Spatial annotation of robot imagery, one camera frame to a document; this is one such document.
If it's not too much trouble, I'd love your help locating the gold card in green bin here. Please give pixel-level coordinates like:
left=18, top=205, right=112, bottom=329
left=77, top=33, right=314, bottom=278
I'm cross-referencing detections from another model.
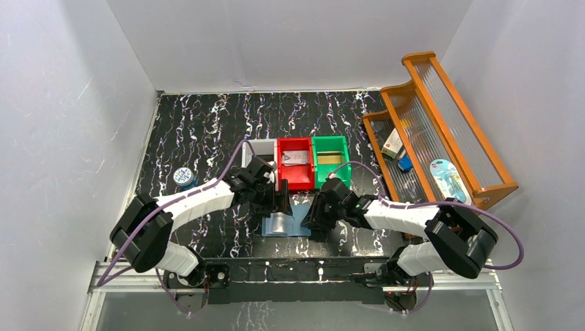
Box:
left=317, top=152, right=343, bottom=165

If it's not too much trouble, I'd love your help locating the small blue object on shelf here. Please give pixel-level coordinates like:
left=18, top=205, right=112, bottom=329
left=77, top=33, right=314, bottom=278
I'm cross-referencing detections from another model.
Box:
left=397, top=156, right=413, bottom=172

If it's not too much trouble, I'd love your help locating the green plastic bin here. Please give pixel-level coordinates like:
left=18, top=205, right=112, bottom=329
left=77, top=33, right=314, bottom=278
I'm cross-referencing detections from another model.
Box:
left=312, top=135, right=350, bottom=190

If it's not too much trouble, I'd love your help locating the blue round tape tin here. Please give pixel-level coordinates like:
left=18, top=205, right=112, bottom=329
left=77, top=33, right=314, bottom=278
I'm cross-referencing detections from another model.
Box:
left=172, top=167, right=197, bottom=191

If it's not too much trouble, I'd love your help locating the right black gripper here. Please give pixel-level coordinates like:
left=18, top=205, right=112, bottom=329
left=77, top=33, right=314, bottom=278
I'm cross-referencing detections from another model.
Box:
left=301, top=191, right=346, bottom=231

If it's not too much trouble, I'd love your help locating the small red white box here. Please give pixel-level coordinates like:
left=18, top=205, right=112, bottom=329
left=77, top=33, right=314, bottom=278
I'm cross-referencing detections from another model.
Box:
left=381, top=128, right=404, bottom=159

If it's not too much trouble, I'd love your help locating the aluminium rail frame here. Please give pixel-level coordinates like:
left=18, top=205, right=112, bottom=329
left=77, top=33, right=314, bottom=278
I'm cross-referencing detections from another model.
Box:
left=81, top=259, right=513, bottom=330

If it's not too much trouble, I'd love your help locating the orange wooden shelf rack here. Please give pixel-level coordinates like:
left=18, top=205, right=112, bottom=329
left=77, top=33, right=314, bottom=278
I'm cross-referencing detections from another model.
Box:
left=362, top=51, right=518, bottom=210

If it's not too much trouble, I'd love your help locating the blue card holder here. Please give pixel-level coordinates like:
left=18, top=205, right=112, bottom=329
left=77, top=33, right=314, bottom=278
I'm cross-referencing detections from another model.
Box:
left=261, top=204, right=311, bottom=237

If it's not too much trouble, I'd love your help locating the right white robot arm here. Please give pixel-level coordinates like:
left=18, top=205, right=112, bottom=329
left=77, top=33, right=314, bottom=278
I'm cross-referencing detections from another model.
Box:
left=301, top=178, right=498, bottom=285

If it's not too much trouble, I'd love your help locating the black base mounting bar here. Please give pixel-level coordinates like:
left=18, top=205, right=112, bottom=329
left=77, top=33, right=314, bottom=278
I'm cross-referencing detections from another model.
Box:
left=163, top=257, right=413, bottom=305

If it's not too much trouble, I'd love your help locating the white plastic bin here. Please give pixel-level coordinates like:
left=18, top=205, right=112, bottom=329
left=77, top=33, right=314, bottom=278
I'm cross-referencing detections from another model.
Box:
left=241, top=139, right=278, bottom=183

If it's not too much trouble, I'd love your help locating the red plastic bin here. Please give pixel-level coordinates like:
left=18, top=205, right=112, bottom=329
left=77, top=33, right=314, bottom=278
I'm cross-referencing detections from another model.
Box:
left=277, top=137, right=315, bottom=191

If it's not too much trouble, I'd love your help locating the blue blister pack toy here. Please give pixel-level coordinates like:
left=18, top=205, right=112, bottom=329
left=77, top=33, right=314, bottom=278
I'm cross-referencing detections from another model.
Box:
left=429, top=159, right=473, bottom=205

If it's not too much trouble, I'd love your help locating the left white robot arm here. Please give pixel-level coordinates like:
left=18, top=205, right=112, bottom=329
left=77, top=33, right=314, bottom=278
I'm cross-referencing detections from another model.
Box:
left=110, top=157, right=293, bottom=287

